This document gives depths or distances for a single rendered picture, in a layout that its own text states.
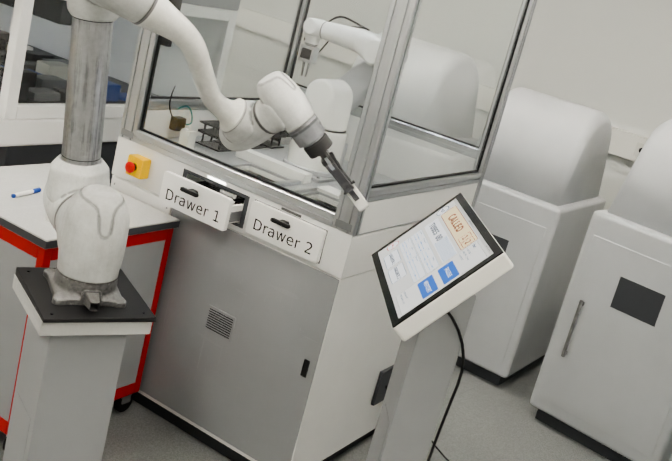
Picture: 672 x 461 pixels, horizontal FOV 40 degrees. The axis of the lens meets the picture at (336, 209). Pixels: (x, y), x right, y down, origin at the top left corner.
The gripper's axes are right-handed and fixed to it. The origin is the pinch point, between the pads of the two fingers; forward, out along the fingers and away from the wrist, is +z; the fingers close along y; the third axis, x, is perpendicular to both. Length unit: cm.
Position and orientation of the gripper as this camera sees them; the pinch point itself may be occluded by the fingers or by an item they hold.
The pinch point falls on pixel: (357, 198)
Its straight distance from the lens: 252.5
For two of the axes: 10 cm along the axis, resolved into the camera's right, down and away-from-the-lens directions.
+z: 5.8, 7.7, 2.6
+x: -8.1, 5.7, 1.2
